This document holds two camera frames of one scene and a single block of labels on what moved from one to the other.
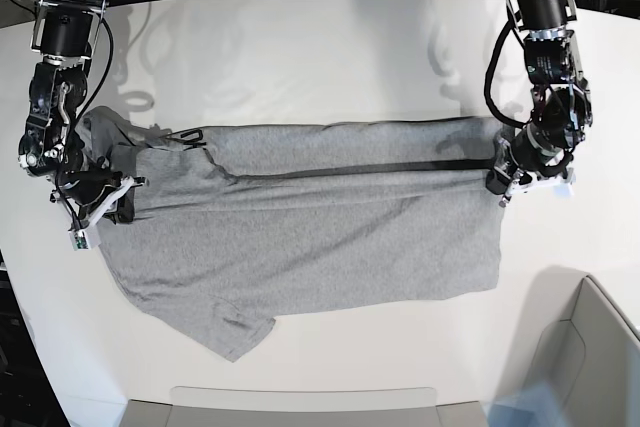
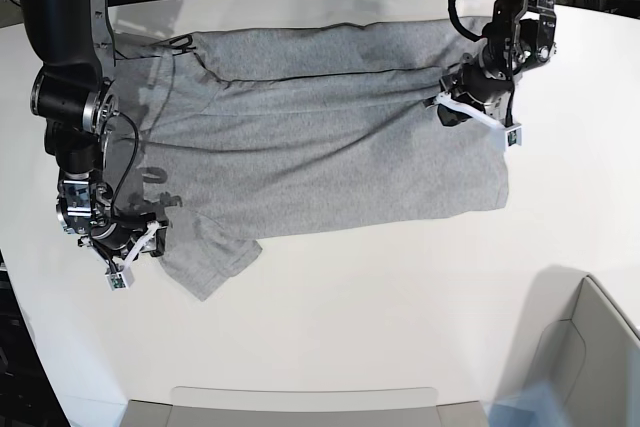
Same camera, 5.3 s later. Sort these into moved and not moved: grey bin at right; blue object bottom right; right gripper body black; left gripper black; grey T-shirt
Moved: grey T-shirt; left gripper black; right gripper body black
Not moved: blue object bottom right; grey bin at right
